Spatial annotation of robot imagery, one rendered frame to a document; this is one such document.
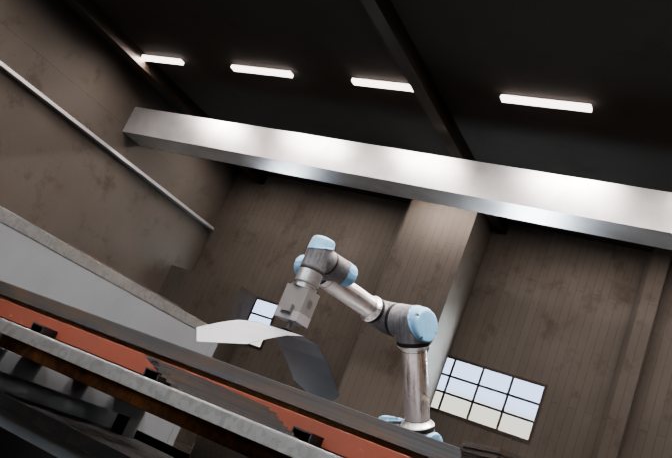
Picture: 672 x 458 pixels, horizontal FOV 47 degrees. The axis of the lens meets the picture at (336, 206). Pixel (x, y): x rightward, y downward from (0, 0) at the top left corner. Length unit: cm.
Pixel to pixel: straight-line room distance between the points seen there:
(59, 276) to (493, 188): 913
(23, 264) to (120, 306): 45
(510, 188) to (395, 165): 188
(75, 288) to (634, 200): 896
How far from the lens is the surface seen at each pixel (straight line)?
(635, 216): 1080
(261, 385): 179
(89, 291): 281
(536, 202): 1108
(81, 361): 169
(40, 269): 267
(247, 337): 207
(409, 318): 259
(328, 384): 244
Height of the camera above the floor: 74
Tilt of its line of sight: 17 degrees up
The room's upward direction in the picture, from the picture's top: 23 degrees clockwise
